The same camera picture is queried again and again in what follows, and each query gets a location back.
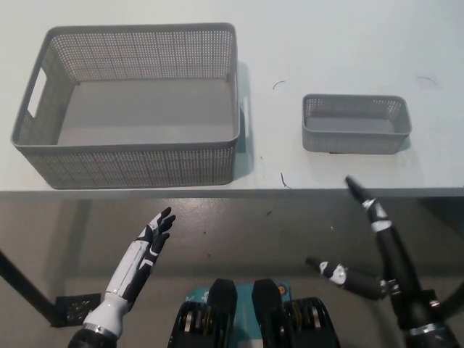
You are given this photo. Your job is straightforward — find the black teal robot torso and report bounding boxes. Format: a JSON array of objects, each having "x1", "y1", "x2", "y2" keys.
[{"x1": 167, "y1": 278, "x2": 340, "y2": 348}]

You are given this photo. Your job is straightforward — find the small grey perforated basket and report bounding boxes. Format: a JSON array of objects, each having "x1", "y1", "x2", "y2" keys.
[{"x1": 301, "y1": 94, "x2": 413, "y2": 155}]

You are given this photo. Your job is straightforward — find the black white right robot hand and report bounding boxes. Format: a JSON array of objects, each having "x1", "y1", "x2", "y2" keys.
[{"x1": 306, "y1": 176, "x2": 449, "y2": 336}]

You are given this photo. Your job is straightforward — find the large grey perforated basket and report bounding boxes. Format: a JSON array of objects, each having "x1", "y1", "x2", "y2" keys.
[{"x1": 9, "y1": 22, "x2": 251, "y2": 190}]

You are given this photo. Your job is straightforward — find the black metal table leg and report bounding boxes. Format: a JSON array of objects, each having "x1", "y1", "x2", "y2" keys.
[
  {"x1": 0, "y1": 248, "x2": 61, "y2": 326},
  {"x1": 433, "y1": 289, "x2": 464, "y2": 324}
]

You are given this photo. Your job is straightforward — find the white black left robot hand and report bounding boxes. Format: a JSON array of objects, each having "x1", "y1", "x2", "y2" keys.
[{"x1": 83, "y1": 207, "x2": 177, "y2": 334}]

